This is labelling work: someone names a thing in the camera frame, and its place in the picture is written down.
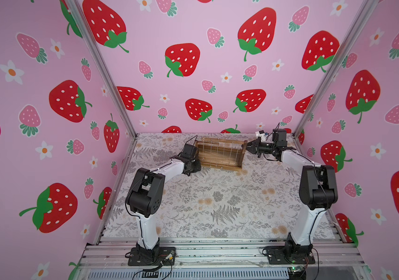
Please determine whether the wooden jewelry display stand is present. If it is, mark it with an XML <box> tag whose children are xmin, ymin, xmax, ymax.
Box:
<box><xmin>195</xmin><ymin>138</ymin><xmax>248</xmax><ymax>172</ymax></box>

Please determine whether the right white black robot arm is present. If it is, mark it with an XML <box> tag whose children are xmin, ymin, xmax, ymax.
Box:
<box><xmin>246</xmin><ymin>129</ymin><xmax>338</xmax><ymax>254</ymax></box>

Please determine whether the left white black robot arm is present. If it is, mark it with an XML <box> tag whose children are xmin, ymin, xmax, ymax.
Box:
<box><xmin>125</xmin><ymin>144</ymin><xmax>201</xmax><ymax>253</ymax></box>

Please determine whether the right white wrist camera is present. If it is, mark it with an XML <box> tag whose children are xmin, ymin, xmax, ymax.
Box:
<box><xmin>255</xmin><ymin>130</ymin><xmax>269</xmax><ymax>142</ymax></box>

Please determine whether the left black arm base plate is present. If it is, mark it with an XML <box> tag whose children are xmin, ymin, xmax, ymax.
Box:
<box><xmin>128</xmin><ymin>245</ymin><xmax>176</xmax><ymax>267</ymax></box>

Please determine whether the aluminium rail frame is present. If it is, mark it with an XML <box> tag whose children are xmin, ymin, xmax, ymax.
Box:
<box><xmin>74</xmin><ymin>238</ymin><xmax>374</xmax><ymax>280</ymax></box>

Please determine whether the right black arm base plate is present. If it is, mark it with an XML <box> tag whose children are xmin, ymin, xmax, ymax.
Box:
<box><xmin>262</xmin><ymin>246</ymin><xmax>316</xmax><ymax>266</ymax></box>

